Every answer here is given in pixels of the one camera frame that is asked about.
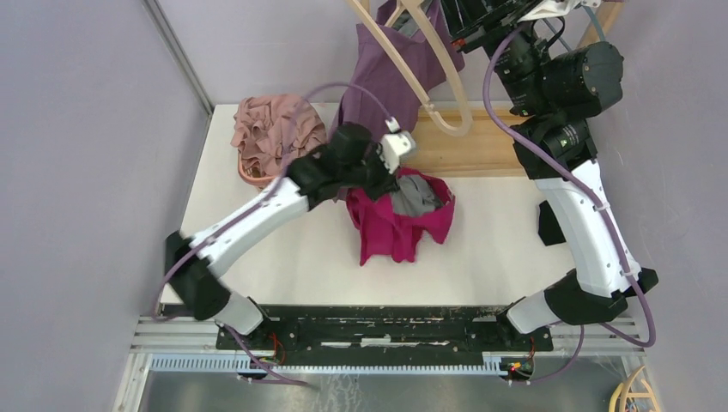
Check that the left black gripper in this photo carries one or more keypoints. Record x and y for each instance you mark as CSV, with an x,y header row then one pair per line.
x,y
388,181

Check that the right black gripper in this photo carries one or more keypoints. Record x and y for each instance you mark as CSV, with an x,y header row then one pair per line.
x,y
480,21

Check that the magenta skirt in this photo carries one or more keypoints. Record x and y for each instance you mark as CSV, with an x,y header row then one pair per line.
x,y
393,225

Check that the beige wooden hanger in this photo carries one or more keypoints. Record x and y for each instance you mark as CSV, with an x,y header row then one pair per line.
x,y
432,85
402,6

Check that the blue-grey plastic hanger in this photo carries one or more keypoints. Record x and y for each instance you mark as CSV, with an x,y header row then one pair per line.
x,y
578,22

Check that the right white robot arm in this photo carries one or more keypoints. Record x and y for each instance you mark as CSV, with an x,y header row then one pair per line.
x,y
605,274

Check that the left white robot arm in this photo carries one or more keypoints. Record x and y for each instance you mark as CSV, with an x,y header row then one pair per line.
x,y
195,265

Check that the purple pleated skirt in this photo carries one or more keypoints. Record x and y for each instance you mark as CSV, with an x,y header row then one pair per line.
x,y
392,68

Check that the wooden hanger on floor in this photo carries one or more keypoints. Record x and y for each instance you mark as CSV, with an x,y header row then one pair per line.
x,y
634,394

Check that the orange plastic basket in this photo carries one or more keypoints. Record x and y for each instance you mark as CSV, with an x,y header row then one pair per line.
x,y
253,176

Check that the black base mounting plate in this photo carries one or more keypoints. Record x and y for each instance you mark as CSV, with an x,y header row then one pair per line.
x,y
390,336

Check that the black floral garment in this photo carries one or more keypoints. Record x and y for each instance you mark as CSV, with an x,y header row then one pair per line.
x,y
548,227

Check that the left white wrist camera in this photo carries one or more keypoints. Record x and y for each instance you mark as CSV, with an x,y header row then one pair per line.
x,y
395,146

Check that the wooden clothes rack frame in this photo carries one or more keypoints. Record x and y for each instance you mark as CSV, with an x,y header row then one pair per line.
x,y
466,142

